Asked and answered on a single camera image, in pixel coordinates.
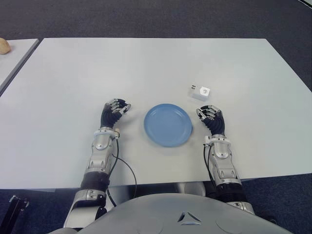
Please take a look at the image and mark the robot right hand black silver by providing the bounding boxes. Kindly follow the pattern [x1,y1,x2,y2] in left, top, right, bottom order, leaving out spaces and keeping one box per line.
[195,104,225,136]

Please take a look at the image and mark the robot left hand black silver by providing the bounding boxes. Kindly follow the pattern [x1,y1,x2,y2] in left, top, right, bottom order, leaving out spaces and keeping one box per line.
[99,98,132,129]

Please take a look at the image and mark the white cube charger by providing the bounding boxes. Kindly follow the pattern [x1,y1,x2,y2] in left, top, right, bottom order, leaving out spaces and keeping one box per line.
[187,84,210,101]

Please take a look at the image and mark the blue round plate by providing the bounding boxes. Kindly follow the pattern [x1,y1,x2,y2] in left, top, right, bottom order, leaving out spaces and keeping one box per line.
[143,103,195,148]

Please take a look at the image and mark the grey cylindrical table leg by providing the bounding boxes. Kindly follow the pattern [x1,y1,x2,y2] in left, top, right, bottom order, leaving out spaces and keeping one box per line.
[176,181,207,197]

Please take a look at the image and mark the grey robot torso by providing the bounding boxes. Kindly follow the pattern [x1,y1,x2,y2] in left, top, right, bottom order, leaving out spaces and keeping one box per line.
[55,193,305,234]

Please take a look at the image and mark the beige round bread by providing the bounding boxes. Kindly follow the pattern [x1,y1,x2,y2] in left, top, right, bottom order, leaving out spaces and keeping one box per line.
[0,38,12,55]

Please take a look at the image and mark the black metal stand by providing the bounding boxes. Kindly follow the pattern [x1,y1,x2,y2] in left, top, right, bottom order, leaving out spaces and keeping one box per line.
[0,195,29,234]

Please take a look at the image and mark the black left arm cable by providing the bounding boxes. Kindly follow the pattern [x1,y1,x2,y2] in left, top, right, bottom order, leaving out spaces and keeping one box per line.
[105,135,137,208]

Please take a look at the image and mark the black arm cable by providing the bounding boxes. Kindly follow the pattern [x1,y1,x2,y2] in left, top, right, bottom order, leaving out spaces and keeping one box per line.
[105,135,137,208]
[202,143,216,188]

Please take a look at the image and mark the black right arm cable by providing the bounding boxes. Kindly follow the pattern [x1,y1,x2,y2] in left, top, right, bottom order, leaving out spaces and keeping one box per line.
[202,143,216,188]

